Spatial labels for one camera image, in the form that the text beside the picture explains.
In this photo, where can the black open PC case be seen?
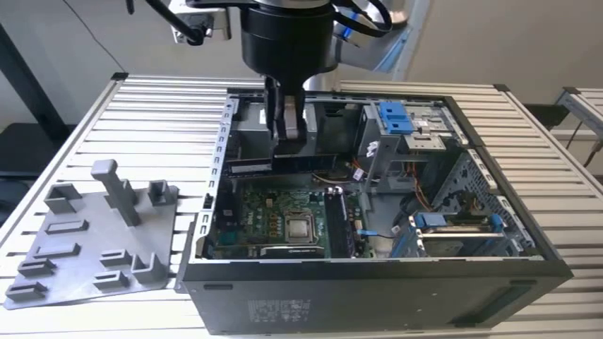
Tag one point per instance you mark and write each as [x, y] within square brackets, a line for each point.
[330, 300]

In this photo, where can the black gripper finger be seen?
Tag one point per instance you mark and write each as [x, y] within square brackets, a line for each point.
[294, 120]
[274, 113]

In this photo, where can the blue drive latch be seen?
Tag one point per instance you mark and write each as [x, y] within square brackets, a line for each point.
[395, 118]

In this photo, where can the blue disk carrier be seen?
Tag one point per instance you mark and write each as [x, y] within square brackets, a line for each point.
[431, 219]

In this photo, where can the grey power supply unit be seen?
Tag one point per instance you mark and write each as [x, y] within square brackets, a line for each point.
[250, 144]

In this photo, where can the grey disk bay cage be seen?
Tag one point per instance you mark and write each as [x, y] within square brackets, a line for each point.
[514, 240]

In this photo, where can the white silver wrist camera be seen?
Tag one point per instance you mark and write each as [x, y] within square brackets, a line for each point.
[222, 26]

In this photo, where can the grey plastic parts rack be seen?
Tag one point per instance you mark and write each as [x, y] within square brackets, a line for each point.
[84, 233]

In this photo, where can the black box beyond table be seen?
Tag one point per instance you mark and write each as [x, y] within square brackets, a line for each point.
[542, 116]

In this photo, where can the black graphics card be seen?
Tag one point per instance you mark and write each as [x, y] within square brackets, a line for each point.
[292, 251]

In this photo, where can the silver CPU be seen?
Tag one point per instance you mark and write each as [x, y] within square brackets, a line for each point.
[299, 231]

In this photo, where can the black hanging rod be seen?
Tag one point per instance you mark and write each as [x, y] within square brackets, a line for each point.
[129, 7]

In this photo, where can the black CPU socket frame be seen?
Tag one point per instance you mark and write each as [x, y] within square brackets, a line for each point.
[299, 214]

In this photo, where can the grey metal drive cage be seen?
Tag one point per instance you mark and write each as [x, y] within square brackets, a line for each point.
[386, 148]

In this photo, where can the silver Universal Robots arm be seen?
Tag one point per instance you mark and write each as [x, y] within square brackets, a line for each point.
[358, 54]

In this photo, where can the black table corner cap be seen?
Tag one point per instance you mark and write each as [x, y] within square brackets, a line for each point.
[571, 90]
[500, 87]
[120, 75]

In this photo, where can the neighbouring metal slat table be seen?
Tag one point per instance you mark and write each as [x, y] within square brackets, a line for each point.
[586, 113]

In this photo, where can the silver drive bracket plate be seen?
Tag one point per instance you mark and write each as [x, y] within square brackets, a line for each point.
[424, 143]

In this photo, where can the green motherboard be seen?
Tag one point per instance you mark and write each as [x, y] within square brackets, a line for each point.
[263, 212]

